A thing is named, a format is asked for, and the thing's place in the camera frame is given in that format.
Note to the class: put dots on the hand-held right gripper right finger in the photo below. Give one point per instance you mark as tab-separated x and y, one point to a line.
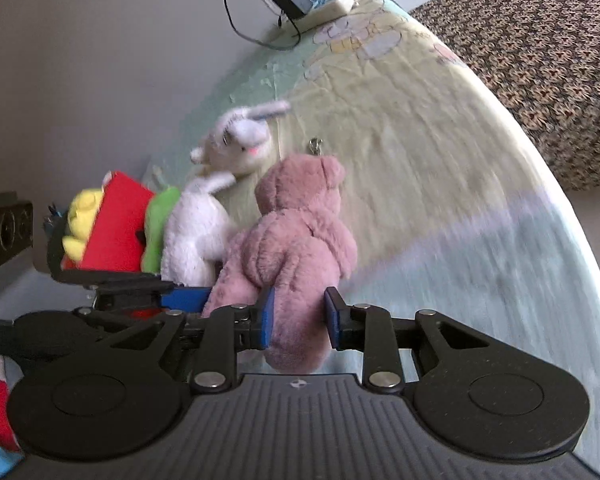
333	317

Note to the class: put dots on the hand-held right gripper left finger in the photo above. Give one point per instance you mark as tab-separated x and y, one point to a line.
267	317

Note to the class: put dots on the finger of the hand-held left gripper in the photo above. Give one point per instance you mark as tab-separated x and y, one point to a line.
185	299
105	276

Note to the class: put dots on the red box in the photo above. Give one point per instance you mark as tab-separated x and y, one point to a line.
115	225

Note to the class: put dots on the white rabbit plush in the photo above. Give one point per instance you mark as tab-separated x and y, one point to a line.
195	230

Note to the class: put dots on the yellow plush toy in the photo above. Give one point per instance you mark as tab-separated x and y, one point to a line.
82	210

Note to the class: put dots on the green plush toy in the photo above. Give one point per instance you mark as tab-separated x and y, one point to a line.
157	225

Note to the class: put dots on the pink teddy bear plush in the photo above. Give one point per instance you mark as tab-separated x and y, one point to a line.
290	240

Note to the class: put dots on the printed pastel bed sheet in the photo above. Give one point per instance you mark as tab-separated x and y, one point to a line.
430	160

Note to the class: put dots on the white power strip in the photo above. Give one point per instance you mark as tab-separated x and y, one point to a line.
330	7

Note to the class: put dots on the black power adapter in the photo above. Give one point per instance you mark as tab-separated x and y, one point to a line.
295	0

